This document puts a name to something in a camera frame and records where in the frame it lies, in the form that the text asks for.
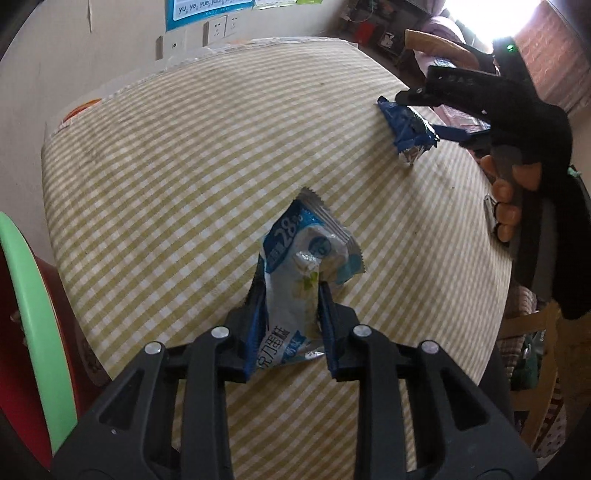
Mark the wooden chair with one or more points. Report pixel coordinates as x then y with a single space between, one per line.
540 369

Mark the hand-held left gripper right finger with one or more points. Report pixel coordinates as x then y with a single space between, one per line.
328 318

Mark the pink rolled bedding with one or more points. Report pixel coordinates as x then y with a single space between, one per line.
443 25

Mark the blue foil wrapper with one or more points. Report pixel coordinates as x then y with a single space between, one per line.
408 129

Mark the person's right hand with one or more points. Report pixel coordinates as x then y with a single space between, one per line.
505 198

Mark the pink curtain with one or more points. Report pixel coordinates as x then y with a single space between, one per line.
549 46

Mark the white blue snack wrapper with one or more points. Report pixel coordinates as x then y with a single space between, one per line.
295 263

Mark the pink bed sheet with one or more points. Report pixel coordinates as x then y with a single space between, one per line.
461 117

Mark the bright window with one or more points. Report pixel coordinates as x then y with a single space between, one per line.
475 18

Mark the person's right forearm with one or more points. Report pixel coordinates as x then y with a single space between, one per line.
568 230

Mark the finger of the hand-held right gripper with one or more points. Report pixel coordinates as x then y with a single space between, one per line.
455 134
443 85

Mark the red container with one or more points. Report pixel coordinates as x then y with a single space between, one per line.
367 32

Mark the small white wall outlet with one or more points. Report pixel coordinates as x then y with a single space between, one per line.
175 45

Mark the brown cloth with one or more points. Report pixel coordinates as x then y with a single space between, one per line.
434 44

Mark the dark storage shelf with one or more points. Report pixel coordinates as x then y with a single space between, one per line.
369 18

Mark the blue wall poster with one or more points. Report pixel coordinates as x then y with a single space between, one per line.
207 9

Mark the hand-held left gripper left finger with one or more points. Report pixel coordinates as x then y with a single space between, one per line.
256 318

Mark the white wall poster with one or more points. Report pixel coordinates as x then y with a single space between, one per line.
272 3

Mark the clear plastic sheet orange print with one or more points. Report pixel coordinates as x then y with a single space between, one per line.
81 108

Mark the red bin green rim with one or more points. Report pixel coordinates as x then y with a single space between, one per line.
37 323

